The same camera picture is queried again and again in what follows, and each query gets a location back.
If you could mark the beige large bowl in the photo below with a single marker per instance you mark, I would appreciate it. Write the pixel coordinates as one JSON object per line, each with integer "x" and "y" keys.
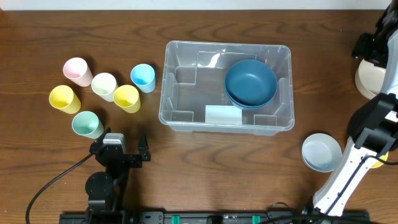
{"x": 369, "y": 78}

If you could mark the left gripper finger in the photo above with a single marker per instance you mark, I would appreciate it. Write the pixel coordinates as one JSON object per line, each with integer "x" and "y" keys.
{"x": 106, "y": 131}
{"x": 142, "y": 145}

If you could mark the cream white cup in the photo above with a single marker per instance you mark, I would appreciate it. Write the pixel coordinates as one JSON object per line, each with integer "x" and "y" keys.
{"x": 104, "y": 85}

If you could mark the grey small bowl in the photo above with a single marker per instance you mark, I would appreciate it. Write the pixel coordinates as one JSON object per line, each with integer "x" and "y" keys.
{"x": 321, "y": 152}

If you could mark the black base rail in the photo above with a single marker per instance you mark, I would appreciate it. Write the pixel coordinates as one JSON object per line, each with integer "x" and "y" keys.
{"x": 170, "y": 218}

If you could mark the blue cup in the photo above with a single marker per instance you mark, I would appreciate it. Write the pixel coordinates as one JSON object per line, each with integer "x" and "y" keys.
{"x": 143, "y": 76}

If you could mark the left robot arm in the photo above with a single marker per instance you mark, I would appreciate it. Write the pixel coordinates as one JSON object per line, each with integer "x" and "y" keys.
{"x": 106, "y": 189}

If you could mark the clear plastic storage container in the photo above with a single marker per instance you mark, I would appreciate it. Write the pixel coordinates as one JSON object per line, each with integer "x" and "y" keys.
{"x": 194, "y": 74}

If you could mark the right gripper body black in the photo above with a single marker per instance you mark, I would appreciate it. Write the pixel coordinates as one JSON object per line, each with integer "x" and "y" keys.
{"x": 375, "y": 48}

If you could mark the dark blue bowl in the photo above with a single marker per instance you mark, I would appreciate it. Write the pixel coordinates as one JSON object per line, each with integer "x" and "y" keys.
{"x": 250, "y": 84}

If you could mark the pink cup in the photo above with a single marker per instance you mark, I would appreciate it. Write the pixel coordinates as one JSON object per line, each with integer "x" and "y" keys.
{"x": 77, "y": 70}

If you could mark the yellow cup left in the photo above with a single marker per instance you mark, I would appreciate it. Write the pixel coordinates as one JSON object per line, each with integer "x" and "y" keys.
{"x": 63, "y": 98}

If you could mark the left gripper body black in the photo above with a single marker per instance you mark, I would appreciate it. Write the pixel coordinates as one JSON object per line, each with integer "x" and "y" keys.
{"x": 132, "y": 162}

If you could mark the yellow cup centre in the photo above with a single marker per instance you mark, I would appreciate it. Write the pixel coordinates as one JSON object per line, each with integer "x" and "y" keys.
{"x": 127, "y": 98}

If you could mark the yellow cup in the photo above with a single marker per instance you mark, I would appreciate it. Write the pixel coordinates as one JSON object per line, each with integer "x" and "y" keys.
{"x": 127, "y": 98}
{"x": 63, "y": 98}

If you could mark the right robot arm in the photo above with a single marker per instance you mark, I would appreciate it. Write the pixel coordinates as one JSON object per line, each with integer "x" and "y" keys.
{"x": 371, "y": 131}

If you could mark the green cup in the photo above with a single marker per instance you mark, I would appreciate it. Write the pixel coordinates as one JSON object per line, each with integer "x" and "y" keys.
{"x": 87, "y": 124}

